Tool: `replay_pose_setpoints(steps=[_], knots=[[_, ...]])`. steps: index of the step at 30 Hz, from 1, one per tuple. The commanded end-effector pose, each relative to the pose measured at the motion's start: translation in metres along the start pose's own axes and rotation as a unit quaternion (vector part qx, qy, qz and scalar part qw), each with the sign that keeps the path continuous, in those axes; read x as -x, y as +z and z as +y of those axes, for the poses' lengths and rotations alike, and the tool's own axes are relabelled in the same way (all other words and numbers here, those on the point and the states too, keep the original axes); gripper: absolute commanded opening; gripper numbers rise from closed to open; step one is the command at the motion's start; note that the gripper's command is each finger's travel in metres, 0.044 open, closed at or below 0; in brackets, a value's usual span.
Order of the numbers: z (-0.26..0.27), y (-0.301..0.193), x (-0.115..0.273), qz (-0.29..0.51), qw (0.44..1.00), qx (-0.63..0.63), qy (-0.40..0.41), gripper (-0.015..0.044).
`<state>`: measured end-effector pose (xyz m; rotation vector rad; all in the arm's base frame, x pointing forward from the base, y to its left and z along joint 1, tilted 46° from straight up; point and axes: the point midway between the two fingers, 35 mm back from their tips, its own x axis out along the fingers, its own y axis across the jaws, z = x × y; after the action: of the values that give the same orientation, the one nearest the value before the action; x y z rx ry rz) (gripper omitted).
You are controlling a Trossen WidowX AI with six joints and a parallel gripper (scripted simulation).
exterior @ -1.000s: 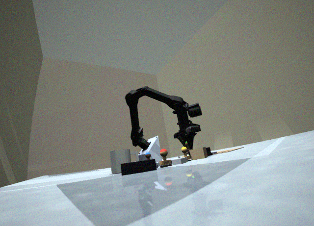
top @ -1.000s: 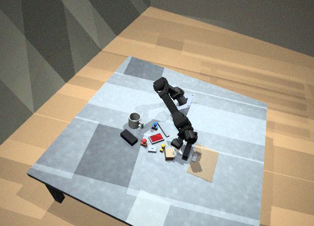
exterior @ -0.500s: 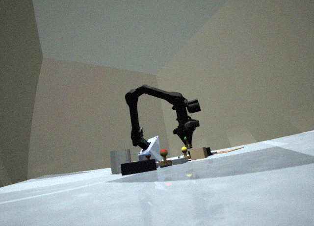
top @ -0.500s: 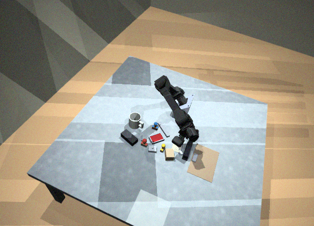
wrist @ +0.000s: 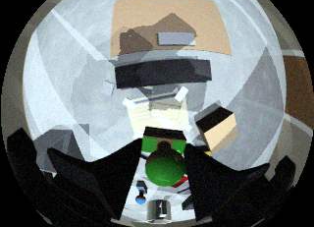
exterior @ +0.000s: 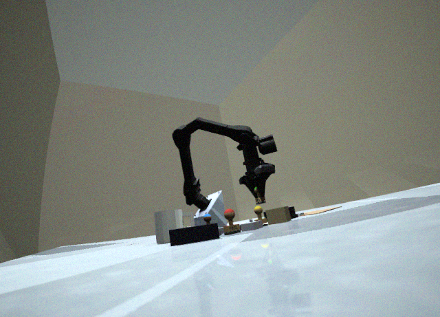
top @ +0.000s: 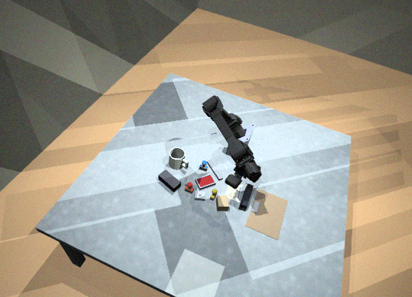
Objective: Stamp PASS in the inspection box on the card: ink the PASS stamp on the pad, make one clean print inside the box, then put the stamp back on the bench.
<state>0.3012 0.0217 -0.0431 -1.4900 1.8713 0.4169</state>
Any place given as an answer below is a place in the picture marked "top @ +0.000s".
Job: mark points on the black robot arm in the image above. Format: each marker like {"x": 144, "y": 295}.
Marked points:
{"x": 230, "y": 126}

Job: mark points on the grey mug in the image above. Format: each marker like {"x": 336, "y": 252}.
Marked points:
{"x": 177, "y": 159}

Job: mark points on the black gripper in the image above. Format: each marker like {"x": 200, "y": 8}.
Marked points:
{"x": 235, "y": 180}

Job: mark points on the cream paper card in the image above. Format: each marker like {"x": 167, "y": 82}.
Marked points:
{"x": 234, "y": 194}

